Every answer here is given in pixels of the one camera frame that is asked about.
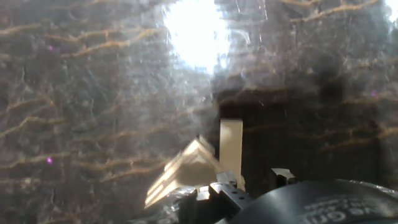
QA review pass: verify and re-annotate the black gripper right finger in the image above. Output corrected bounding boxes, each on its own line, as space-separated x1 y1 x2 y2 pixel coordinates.
270 167 297 189

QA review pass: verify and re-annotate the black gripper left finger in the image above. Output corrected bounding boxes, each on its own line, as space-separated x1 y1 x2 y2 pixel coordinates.
195 170 254 220

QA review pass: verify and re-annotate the dark marble pattern mat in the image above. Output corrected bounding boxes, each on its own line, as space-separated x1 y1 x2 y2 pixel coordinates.
0 0 398 224

